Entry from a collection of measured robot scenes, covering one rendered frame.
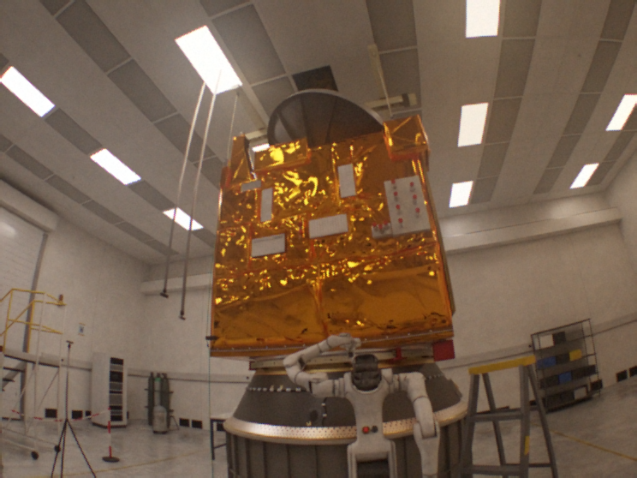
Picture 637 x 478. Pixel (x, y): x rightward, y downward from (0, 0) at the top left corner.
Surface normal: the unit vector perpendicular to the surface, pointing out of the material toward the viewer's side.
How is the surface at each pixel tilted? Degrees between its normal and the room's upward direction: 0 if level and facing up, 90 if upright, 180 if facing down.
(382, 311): 90
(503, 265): 90
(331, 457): 90
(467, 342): 90
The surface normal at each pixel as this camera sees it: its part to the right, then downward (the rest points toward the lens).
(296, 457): -0.37, -0.37
